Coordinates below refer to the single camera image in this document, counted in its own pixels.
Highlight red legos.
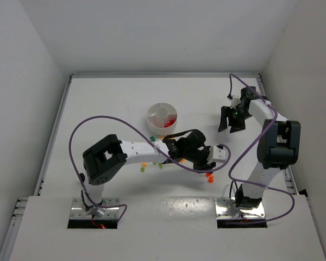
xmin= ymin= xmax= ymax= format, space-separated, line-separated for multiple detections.
xmin=164 ymin=119 xmax=176 ymax=128

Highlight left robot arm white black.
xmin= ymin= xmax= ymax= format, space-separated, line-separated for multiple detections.
xmin=81 ymin=129 xmax=223 ymax=213

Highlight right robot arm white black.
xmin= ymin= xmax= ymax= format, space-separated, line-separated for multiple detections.
xmin=218 ymin=86 xmax=301 ymax=209

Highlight orange lego stack right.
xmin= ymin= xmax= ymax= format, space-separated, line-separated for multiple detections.
xmin=205 ymin=173 xmax=214 ymax=183

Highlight white round divided container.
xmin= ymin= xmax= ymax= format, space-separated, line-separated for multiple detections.
xmin=146 ymin=103 xmax=178 ymax=136

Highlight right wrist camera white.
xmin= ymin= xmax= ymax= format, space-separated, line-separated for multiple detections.
xmin=228 ymin=95 xmax=241 ymax=108

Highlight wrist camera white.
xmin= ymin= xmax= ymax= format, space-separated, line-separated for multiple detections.
xmin=228 ymin=95 xmax=241 ymax=108
xmin=208 ymin=146 xmax=227 ymax=163

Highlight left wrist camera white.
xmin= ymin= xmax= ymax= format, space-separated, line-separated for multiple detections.
xmin=208 ymin=146 xmax=227 ymax=163

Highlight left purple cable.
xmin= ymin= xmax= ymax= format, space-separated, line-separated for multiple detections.
xmin=68 ymin=116 xmax=231 ymax=222

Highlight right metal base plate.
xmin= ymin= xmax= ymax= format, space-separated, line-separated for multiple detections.
xmin=214 ymin=197 xmax=266 ymax=220

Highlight metal base plate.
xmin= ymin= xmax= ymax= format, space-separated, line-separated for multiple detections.
xmin=214 ymin=197 xmax=266 ymax=220
xmin=69 ymin=198 xmax=120 ymax=220

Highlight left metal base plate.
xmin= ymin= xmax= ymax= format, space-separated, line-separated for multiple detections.
xmin=69 ymin=198 xmax=120 ymax=220

